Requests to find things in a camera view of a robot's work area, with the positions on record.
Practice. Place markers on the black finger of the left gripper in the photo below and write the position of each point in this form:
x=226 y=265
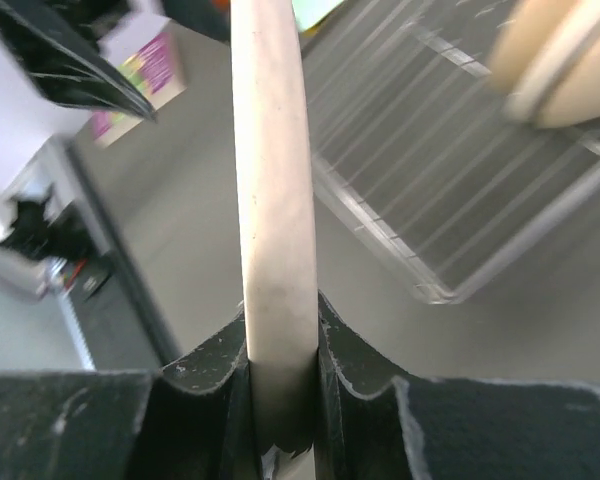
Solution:
x=56 y=44

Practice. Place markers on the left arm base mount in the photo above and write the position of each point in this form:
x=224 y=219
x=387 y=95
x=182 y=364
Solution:
x=37 y=238

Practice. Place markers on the green cream floral plate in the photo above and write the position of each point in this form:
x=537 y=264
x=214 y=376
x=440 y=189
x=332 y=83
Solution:
x=579 y=31

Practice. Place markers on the beige branch plate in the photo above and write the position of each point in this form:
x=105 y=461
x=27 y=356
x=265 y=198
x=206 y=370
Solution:
x=528 y=27

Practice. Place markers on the green plastic cutting board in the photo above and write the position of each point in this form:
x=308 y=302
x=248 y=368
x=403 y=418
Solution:
x=309 y=13

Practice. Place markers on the blue cream plate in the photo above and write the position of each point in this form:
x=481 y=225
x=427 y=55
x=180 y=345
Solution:
x=276 y=221

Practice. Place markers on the grey slotted cable duct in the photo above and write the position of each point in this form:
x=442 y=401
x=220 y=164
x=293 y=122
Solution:
x=75 y=331

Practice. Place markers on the beige bird plate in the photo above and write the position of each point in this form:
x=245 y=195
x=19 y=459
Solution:
x=577 y=97

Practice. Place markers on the purple treehouse book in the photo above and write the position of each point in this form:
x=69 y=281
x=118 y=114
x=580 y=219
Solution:
x=157 y=72

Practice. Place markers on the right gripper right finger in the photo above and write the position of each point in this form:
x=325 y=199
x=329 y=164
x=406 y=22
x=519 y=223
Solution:
x=378 y=421

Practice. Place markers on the metal wire dish rack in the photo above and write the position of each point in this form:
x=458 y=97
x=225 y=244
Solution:
x=412 y=147

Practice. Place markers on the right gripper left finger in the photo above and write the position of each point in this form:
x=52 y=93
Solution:
x=189 y=420

